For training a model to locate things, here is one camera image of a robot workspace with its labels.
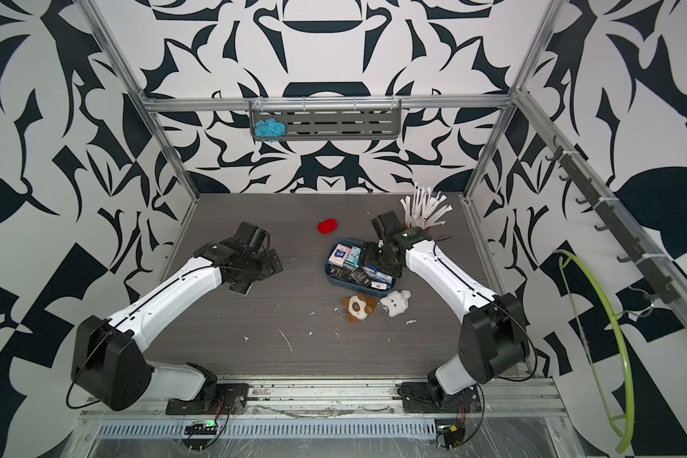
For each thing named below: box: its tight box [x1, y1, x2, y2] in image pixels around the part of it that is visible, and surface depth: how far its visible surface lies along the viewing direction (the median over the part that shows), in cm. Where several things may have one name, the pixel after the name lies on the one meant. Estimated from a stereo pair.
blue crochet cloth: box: [253, 118, 288, 144], surface depth 93 cm
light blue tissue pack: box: [374, 271, 394, 289], surface depth 93 cm
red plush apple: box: [316, 218, 339, 235], surface depth 111 cm
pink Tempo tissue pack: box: [328, 243, 352, 268], surface depth 98 cm
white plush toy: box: [379, 290, 412, 318], surface depth 90 cm
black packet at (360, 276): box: [346, 265, 373, 289], surface depth 93 cm
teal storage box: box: [323, 239, 398, 297], surface depth 94 cm
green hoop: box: [555, 249, 635, 453], surface depth 56 cm
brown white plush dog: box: [342, 291, 379, 324], surface depth 89 cm
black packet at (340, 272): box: [330, 264, 353, 281], surface depth 94 cm
